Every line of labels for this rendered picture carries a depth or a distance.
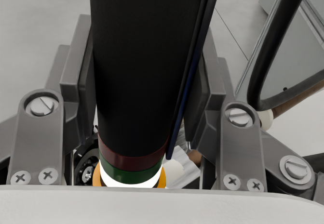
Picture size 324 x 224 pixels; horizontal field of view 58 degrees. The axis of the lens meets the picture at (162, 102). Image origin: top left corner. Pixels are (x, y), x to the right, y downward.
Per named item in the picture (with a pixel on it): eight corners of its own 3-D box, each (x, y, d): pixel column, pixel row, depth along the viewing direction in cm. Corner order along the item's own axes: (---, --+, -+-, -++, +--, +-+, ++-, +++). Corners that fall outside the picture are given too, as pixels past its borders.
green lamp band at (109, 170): (140, 120, 17) (141, 107, 16) (175, 164, 15) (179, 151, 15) (87, 146, 15) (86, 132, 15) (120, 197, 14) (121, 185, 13)
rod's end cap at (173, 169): (168, 166, 23) (172, 152, 22) (184, 186, 22) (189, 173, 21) (148, 178, 22) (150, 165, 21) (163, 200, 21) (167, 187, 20)
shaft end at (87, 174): (84, 169, 37) (81, 168, 37) (94, 164, 36) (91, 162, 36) (82, 185, 36) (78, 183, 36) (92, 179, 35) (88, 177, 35)
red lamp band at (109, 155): (141, 106, 16) (143, 90, 15) (180, 150, 14) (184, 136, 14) (86, 131, 15) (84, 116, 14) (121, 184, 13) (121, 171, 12)
